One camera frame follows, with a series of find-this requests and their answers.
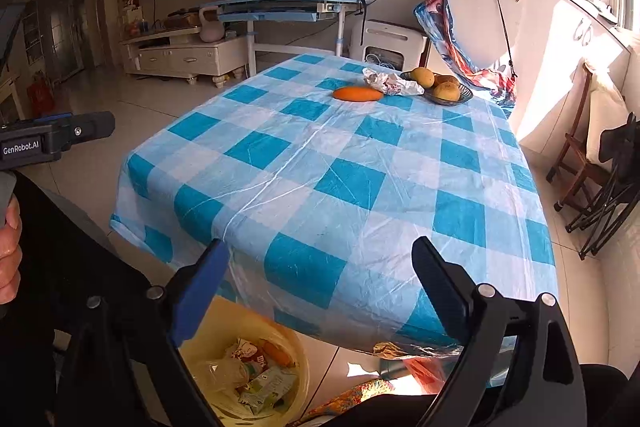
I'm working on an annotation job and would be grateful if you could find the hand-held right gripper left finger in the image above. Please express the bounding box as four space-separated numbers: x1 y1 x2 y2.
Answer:
55 238 231 427

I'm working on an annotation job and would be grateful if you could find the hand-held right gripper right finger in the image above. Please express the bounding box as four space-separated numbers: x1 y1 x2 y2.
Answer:
411 236 587 427

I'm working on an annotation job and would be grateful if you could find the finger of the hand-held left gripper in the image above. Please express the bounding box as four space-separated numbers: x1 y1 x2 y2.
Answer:
36 110 116 154

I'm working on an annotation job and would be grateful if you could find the clear plastic bottle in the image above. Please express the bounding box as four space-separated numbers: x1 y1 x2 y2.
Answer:
192 354 251 396

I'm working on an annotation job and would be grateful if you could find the orange carrot piece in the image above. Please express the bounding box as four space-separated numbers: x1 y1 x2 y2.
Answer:
333 86 385 103
261 340 295 367

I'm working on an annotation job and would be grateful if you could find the yellow plastic bin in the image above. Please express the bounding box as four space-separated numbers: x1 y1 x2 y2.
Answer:
179 297 311 427

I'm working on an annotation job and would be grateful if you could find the person's left hand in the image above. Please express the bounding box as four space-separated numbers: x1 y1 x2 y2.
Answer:
0 195 24 306

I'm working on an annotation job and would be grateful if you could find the red object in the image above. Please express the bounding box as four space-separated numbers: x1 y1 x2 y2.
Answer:
29 74 54 108

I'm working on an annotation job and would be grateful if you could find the red white snack packet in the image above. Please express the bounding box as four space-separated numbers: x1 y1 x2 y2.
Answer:
227 339 271 373

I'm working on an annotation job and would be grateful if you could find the orange plastic bag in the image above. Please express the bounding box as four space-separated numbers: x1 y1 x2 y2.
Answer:
402 356 447 396

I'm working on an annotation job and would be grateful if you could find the person's black clothing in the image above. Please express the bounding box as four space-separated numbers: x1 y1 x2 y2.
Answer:
12 169 640 427

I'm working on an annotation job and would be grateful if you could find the cream tv cabinet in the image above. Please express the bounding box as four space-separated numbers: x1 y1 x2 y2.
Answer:
119 27 249 89

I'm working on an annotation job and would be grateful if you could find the orange floral cloth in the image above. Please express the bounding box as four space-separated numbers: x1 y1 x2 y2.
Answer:
299 379 397 427

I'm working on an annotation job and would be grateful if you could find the golden box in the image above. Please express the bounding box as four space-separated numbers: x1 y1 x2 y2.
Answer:
165 12 201 30

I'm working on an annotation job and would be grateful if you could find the pink kettlebell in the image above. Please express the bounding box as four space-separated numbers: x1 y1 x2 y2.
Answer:
198 6 226 43

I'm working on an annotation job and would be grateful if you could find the blue white checked tablecloth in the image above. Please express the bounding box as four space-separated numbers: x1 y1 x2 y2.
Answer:
110 53 559 355

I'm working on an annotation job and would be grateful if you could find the wooden chair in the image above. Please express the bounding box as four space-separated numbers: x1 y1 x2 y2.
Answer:
545 62 627 214

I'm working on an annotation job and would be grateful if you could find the dark fruit bowl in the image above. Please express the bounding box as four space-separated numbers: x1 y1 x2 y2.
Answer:
400 72 474 106

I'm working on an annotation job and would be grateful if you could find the black folding chair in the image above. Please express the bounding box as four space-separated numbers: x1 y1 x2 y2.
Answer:
565 112 640 261

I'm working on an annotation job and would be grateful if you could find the yellow round fruit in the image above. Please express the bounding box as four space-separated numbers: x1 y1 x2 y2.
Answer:
410 67 435 89

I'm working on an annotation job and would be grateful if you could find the crumpled white wrapper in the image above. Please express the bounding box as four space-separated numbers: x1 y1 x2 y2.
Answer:
362 67 425 97

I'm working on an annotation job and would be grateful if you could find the blue white study desk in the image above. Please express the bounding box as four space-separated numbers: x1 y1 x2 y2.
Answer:
200 0 369 78

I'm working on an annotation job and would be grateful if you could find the white seat cushion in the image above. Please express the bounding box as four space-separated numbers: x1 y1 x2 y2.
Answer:
585 72 627 164

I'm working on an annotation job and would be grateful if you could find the colourful printed cloth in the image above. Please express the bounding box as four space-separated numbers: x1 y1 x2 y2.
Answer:
414 0 519 108

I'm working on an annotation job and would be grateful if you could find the white floor appliance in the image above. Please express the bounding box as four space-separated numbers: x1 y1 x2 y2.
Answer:
349 20 429 70

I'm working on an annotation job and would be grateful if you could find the white cabinet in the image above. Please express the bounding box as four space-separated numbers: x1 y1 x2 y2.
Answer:
438 0 637 144

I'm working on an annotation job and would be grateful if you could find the black cord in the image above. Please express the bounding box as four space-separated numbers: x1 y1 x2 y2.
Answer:
440 0 518 80

